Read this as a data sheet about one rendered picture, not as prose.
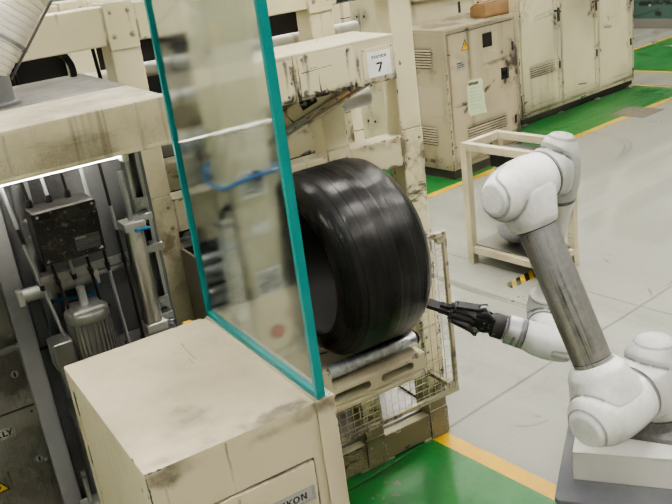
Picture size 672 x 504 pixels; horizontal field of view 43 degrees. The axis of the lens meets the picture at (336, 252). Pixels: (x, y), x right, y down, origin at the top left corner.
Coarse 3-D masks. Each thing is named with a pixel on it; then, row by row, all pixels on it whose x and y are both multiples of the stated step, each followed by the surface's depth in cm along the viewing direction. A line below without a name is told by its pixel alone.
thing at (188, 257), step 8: (184, 248) 283; (192, 248) 284; (184, 256) 281; (192, 256) 274; (184, 264) 284; (192, 264) 276; (192, 272) 279; (192, 280) 281; (192, 288) 284; (200, 288) 277; (192, 296) 287; (200, 296) 279; (192, 304) 289; (200, 304) 282; (200, 312) 284
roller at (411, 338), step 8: (400, 336) 264; (408, 336) 264; (416, 336) 265; (384, 344) 261; (392, 344) 261; (400, 344) 262; (408, 344) 264; (360, 352) 257; (368, 352) 257; (376, 352) 258; (384, 352) 259; (392, 352) 261; (344, 360) 254; (352, 360) 254; (360, 360) 255; (368, 360) 257; (376, 360) 259; (336, 368) 252; (344, 368) 253; (352, 368) 254; (336, 376) 252
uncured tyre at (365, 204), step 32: (352, 160) 255; (320, 192) 239; (352, 192) 240; (384, 192) 242; (320, 224) 237; (352, 224) 234; (384, 224) 237; (416, 224) 242; (320, 256) 289; (352, 256) 233; (384, 256) 236; (416, 256) 241; (320, 288) 286; (352, 288) 235; (384, 288) 237; (416, 288) 243; (320, 320) 279; (352, 320) 240; (384, 320) 243; (416, 320) 254; (352, 352) 253
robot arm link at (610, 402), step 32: (512, 160) 213; (544, 160) 213; (480, 192) 213; (512, 192) 205; (544, 192) 209; (512, 224) 212; (544, 224) 210; (544, 256) 211; (544, 288) 214; (576, 288) 212; (576, 320) 212; (576, 352) 213; (608, 352) 214; (576, 384) 214; (608, 384) 209; (640, 384) 214; (576, 416) 211; (608, 416) 207; (640, 416) 211
